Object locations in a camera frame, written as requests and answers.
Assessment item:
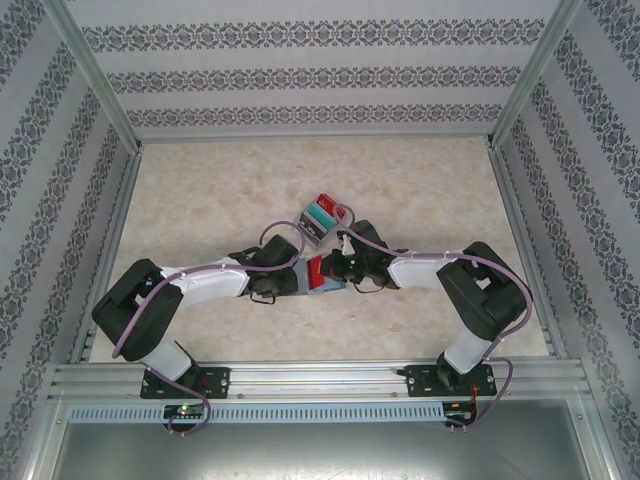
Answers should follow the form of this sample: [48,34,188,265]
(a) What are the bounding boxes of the blue card holder wallet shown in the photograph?
[292,256,347,297]

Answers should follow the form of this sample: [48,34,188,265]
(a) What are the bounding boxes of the red credit card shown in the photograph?
[306,256,327,291]

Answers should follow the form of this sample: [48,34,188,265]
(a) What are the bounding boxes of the clear acrylic card box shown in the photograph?
[297,191,342,251]

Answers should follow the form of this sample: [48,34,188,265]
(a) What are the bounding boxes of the black credit card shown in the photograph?
[300,213,327,239]

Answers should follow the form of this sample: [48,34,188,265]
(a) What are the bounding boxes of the teal credit card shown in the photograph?
[306,198,335,224]

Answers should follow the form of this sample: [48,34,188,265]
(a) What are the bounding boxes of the left controller circuit board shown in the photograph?
[162,402,207,422]

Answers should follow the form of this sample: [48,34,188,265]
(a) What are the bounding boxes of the controller circuit board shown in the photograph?
[162,402,207,422]
[443,398,479,427]

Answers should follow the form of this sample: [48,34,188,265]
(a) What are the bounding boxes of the right controller circuit board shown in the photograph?
[443,398,479,427]

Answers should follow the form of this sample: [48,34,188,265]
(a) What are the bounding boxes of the grey sheet metal panel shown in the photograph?
[27,394,615,480]

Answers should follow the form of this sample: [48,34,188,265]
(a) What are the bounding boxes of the aluminium mounting rail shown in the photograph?
[47,360,596,402]

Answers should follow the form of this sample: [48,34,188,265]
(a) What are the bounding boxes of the aluminium back rail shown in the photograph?
[135,130,496,146]

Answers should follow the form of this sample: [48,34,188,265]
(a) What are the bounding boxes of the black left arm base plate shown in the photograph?
[140,366,232,401]

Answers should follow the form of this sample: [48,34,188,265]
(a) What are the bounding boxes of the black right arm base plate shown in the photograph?
[403,363,499,399]

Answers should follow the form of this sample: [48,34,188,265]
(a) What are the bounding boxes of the slotted grey cable duct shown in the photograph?
[67,402,447,424]

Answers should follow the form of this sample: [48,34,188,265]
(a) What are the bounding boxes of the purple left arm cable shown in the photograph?
[110,221,307,437]

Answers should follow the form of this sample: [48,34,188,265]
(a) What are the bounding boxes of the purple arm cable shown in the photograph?
[110,221,307,437]
[333,203,532,431]

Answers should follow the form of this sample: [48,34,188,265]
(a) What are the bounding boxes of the aluminium right side rail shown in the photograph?
[485,139,569,360]

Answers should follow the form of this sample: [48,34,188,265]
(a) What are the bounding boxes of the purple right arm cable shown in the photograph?
[333,203,532,431]

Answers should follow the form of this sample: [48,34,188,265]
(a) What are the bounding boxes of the aluminium left side rail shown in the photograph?
[69,142,145,364]

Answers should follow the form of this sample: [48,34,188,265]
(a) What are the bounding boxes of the aluminium left frame post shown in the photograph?
[42,0,146,154]

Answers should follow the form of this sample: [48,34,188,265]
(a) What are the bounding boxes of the aluminium frame post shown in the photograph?
[42,0,146,154]
[492,0,585,149]

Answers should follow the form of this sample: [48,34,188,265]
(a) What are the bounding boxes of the aluminium right frame post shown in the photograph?
[492,0,585,149]

